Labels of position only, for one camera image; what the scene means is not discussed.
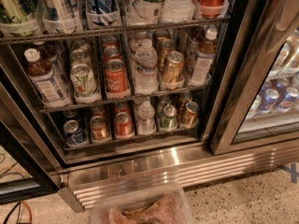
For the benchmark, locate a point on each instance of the water bottle bottom shelf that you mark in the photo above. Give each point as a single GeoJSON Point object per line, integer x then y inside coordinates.
{"type": "Point", "coordinates": [145, 122]}

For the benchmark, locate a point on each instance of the red coca-cola can middle shelf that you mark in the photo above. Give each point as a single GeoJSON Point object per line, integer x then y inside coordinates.
{"type": "Point", "coordinates": [116, 79]}

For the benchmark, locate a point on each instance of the blue pepsi can bottom shelf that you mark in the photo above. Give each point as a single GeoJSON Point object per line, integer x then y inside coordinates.
{"type": "Point", "coordinates": [74, 134]}

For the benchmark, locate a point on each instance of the gold can bottom shelf left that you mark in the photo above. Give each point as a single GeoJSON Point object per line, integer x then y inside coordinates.
{"type": "Point", "coordinates": [99, 129]}

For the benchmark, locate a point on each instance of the gold can middle shelf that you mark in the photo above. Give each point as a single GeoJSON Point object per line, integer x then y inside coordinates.
{"type": "Point", "coordinates": [173, 66]}

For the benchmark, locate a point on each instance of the gold can shelf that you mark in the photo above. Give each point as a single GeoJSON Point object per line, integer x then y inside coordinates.
{"type": "Point", "coordinates": [173, 66]}
{"type": "Point", "coordinates": [190, 113]}
{"type": "Point", "coordinates": [99, 129]}

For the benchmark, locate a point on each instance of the stainless steel fridge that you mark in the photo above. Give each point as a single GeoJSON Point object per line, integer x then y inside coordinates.
{"type": "Point", "coordinates": [100, 170]}

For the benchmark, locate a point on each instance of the green can shelf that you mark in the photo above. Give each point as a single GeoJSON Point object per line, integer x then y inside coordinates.
{"type": "Point", "coordinates": [18, 17]}
{"type": "Point", "coordinates": [169, 118]}

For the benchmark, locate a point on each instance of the red can bottom shelf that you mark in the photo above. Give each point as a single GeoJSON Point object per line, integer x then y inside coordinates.
{"type": "Point", "coordinates": [123, 125]}

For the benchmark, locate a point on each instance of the pepsi can behind glass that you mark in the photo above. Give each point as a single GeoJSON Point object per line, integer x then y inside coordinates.
{"type": "Point", "coordinates": [269, 98]}
{"type": "Point", "coordinates": [287, 99]}

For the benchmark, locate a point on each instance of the gold can bottom shelf right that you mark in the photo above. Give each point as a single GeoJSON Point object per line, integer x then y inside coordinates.
{"type": "Point", "coordinates": [190, 113]}

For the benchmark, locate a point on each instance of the clear water bottle top shelf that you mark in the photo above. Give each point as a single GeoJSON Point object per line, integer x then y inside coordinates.
{"type": "Point", "coordinates": [177, 11]}

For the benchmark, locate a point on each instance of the silver blue can top shelf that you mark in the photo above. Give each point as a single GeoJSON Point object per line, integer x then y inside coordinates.
{"type": "Point", "coordinates": [62, 16]}

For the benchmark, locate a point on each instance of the clear plastic container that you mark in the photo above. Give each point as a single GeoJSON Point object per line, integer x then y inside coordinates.
{"type": "Point", "coordinates": [165, 204]}

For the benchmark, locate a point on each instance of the green can top shelf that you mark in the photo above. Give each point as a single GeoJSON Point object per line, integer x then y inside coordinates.
{"type": "Point", "coordinates": [18, 17]}

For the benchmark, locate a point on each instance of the left open fridge door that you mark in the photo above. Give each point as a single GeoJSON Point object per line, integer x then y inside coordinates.
{"type": "Point", "coordinates": [33, 175]}

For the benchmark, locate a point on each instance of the water bottle middle shelf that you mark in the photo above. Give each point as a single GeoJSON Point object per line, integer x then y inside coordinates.
{"type": "Point", "coordinates": [146, 59]}

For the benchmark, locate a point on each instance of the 7up can middle shelf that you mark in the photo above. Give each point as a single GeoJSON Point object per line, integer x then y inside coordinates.
{"type": "Point", "coordinates": [86, 89]}

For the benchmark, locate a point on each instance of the blue white can top shelf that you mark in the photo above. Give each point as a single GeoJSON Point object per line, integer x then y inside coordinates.
{"type": "Point", "coordinates": [101, 13]}

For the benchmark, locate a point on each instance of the tea bottle left middle shelf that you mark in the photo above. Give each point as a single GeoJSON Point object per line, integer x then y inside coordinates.
{"type": "Point", "coordinates": [47, 80]}

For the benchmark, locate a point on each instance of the right glass fridge door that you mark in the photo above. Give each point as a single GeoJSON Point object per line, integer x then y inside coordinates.
{"type": "Point", "coordinates": [278, 20]}

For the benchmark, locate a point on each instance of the green can bottom shelf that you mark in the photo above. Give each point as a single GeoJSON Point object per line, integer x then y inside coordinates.
{"type": "Point", "coordinates": [169, 118]}

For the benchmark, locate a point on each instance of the tea bottle right middle shelf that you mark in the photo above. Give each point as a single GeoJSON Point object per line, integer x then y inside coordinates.
{"type": "Point", "coordinates": [204, 56]}

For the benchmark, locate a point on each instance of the white green 7up can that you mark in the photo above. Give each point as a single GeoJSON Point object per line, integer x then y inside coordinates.
{"type": "Point", "coordinates": [149, 9]}

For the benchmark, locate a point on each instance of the tea bottle shelf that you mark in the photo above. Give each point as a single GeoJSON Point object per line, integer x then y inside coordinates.
{"type": "Point", "coordinates": [204, 56]}
{"type": "Point", "coordinates": [47, 80]}

